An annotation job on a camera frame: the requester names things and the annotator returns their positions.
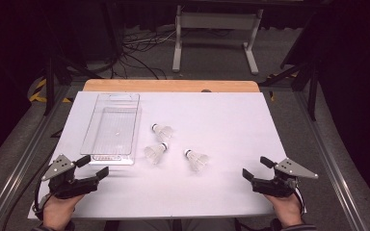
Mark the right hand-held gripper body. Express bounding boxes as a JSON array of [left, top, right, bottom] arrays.
[[251, 157, 320, 198]]

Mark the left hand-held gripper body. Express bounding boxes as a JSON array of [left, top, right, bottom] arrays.
[[41, 154, 101, 200]]

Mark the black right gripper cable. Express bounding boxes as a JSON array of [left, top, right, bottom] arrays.
[[293, 185, 306, 216]]

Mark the yellow black hazard tape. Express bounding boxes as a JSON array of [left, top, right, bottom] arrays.
[[28, 78, 73, 104]]

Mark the clear plastic bin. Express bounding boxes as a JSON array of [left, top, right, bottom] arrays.
[[80, 92, 143, 167]]

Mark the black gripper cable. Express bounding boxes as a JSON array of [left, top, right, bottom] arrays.
[[1, 150, 57, 231], [293, 185, 306, 216]]

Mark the wooden table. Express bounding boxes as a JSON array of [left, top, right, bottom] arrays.
[[82, 79, 260, 93]]

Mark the white table cover sheet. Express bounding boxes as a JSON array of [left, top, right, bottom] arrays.
[[27, 90, 306, 220]]

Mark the aluminium floor rail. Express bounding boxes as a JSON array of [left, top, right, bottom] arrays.
[[293, 90, 370, 231], [0, 80, 78, 231]]

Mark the white metal stand frame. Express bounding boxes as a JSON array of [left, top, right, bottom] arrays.
[[172, 4, 264, 76]]

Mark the black metal stand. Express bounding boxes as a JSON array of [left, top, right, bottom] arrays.
[[259, 61, 321, 122]]

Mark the black tripod stand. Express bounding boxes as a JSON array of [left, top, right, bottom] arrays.
[[42, 54, 104, 116]]

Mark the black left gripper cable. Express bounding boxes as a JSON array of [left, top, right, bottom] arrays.
[[1, 150, 57, 231]]

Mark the person's left hand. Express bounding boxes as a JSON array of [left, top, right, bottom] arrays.
[[42, 193, 86, 231]]

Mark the tangle of floor cables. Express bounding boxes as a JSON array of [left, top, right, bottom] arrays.
[[110, 27, 177, 81]]

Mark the white feather shuttlecock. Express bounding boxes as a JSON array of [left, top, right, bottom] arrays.
[[144, 141, 170, 166], [183, 148, 210, 172], [150, 123, 174, 143]]

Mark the person's right hand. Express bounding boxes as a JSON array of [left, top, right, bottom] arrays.
[[263, 192, 304, 229]]

